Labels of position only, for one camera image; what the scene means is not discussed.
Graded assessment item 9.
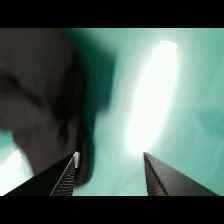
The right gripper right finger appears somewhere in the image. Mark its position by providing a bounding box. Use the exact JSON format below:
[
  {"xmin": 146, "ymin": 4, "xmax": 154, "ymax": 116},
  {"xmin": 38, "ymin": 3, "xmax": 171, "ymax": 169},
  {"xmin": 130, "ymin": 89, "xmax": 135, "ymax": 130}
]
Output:
[{"xmin": 143, "ymin": 151, "xmax": 220, "ymax": 197}]

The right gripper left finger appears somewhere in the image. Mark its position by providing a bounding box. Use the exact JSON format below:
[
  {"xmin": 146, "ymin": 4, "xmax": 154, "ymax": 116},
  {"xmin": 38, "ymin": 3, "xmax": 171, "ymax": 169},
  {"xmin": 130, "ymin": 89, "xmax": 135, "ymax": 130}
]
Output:
[{"xmin": 3, "ymin": 151, "xmax": 81, "ymax": 197}]

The black garment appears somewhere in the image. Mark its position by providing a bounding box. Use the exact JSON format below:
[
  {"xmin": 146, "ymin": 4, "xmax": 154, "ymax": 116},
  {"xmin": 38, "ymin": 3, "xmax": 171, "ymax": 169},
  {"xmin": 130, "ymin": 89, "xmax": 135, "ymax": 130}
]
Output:
[{"xmin": 0, "ymin": 27, "xmax": 93, "ymax": 186}]

